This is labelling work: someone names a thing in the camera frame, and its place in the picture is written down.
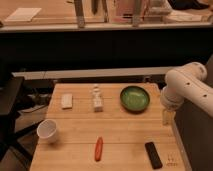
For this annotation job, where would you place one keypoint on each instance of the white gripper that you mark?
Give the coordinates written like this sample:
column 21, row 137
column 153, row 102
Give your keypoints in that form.
column 171, row 101

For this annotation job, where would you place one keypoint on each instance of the white sponge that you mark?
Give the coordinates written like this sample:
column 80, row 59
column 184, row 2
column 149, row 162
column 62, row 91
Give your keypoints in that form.
column 67, row 101

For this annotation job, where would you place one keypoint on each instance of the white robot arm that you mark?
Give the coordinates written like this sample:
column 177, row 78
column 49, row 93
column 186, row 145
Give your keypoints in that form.
column 186, row 82

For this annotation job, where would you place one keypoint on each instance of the green ceramic bowl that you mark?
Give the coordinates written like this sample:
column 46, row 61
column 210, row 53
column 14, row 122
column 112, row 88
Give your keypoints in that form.
column 134, row 98

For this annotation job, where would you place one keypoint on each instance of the black remote control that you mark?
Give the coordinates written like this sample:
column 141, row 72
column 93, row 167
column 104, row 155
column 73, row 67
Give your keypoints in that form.
column 153, row 155

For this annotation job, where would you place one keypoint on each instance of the small white bottle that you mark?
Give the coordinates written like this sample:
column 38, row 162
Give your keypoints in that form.
column 97, row 99

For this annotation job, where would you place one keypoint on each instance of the orange carrot toy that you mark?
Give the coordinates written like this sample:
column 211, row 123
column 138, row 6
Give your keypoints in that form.
column 98, row 149

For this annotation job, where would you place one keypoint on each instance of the white paper cup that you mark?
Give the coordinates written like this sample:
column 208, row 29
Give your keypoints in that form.
column 47, row 130

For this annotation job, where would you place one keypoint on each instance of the black chair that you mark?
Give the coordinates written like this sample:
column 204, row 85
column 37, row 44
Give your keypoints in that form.
column 9, row 96

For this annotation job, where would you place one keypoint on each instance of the white paper sheet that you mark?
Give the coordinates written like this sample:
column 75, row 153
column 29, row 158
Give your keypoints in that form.
column 23, row 15

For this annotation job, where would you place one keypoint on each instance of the grey metal post right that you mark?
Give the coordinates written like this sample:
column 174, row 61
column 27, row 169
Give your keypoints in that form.
column 136, row 13

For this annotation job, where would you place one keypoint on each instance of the grey metal post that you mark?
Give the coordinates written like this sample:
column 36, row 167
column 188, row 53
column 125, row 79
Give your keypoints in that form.
column 79, row 13
column 136, row 13

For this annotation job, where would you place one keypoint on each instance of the grey metal post left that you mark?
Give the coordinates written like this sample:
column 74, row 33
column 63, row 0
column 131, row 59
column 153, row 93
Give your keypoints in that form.
column 79, row 13

